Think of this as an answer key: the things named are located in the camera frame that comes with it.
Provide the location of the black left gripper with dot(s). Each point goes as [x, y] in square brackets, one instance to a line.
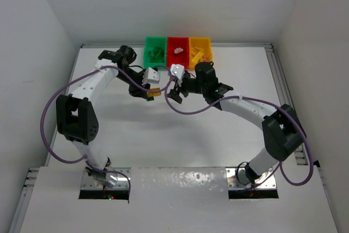
[140, 90]

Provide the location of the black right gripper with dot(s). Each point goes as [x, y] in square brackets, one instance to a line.
[178, 88]

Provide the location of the yellow lego bricks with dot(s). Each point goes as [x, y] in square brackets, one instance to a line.
[198, 56]

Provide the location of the green lego brick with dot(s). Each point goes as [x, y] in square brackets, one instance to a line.
[156, 55]

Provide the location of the yellow green lego pair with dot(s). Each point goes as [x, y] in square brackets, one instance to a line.
[152, 93]

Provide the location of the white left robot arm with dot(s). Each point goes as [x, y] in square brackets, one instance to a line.
[76, 117]

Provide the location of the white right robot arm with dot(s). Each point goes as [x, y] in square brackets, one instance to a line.
[282, 132]

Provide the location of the green plastic bin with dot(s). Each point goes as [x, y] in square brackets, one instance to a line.
[152, 42]

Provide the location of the yellow plastic bin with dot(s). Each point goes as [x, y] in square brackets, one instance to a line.
[202, 43]

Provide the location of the red plastic bin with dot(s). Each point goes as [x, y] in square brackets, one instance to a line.
[181, 58]

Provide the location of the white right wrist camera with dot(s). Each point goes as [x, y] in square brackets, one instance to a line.
[177, 71]

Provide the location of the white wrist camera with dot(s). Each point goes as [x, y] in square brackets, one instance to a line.
[151, 76]
[177, 71]

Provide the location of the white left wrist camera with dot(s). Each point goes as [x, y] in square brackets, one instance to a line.
[151, 76]

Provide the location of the aluminium frame rail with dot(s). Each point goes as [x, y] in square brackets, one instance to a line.
[284, 95]

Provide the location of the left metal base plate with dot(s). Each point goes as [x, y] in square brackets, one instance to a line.
[116, 179]

